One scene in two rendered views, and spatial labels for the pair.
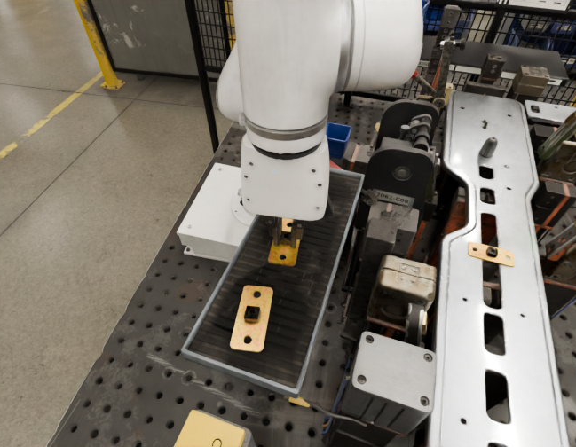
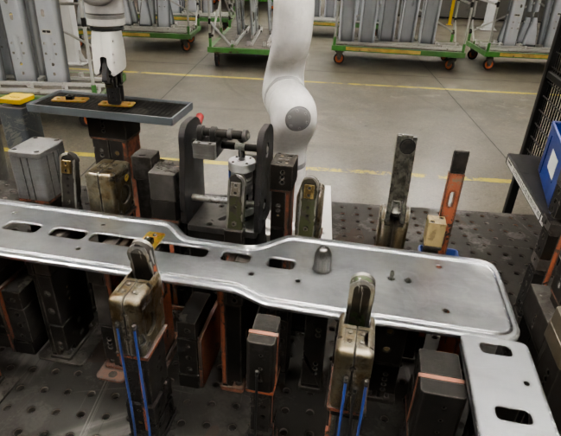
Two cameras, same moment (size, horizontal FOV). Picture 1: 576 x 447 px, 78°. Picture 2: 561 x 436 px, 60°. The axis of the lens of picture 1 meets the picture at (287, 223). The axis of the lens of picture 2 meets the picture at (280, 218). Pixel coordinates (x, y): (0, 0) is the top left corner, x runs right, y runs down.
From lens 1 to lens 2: 134 cm
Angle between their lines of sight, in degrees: 63
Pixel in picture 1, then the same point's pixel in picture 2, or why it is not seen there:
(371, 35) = not seen: outside the picture
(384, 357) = (43, 142)
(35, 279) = not seen: hidden behind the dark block
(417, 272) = (107, 169)
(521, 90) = (548, 334)
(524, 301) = (90, 253)
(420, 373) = (28, 149)
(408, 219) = (162, 170)
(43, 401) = not seen: hidden behind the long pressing
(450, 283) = (120, 220)
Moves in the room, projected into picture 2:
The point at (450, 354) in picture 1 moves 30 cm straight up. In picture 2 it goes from (60, 213) to (29, 70)
